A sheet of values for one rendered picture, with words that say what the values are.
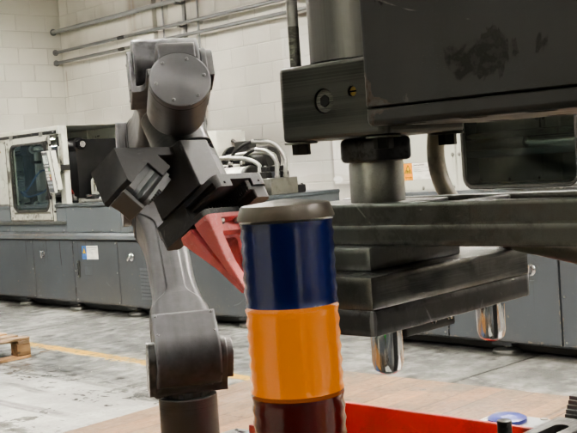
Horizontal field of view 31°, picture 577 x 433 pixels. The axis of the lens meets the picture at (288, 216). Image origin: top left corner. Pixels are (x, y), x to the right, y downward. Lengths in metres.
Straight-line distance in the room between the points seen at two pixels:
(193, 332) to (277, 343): 0.67
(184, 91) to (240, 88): 9.65
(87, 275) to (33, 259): 0.92
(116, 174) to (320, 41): 0.33
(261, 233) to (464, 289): 0.31
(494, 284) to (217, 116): 10.20
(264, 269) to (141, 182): 0.56
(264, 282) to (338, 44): 0.30
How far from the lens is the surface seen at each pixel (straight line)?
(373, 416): 1.08
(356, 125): 0.66
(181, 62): 0.97
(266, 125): 10.33
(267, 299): 0.40
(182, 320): 1.09
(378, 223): 0.66
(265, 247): 0.40
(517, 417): 1.10
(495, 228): 0.61
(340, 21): 0.67
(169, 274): 1.14
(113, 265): 9.05
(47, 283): 10.02
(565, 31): 0.55
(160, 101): 0.95
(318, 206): 0.40
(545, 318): 6.02
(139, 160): 0.96
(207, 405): 1.10
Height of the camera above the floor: 1.21
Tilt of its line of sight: 3 degrees down
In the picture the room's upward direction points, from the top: 4 degrees counter-clockwise
